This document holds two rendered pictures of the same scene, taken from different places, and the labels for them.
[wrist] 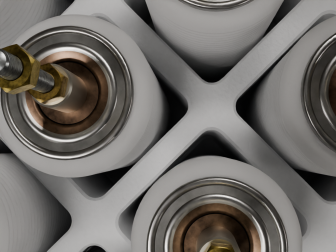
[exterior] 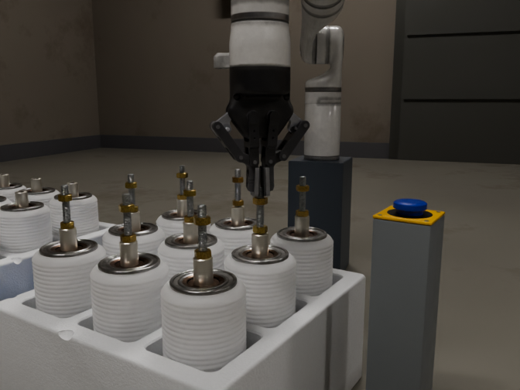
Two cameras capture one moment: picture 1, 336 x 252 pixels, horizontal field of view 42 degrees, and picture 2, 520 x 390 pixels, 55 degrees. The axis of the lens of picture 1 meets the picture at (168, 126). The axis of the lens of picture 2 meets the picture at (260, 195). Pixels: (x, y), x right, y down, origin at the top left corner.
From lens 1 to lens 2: 68 cm
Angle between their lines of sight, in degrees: 77
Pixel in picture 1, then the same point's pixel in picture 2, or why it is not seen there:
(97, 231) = not seen: hidden behind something
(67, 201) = not seen: hidden behind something
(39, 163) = (181, 251)
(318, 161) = (291, 246)
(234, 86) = not seen: hidden behind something
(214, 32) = (242, 237)
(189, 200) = (245, 248)
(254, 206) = (271, 248)
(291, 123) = (278, 241)
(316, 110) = (284, 236)
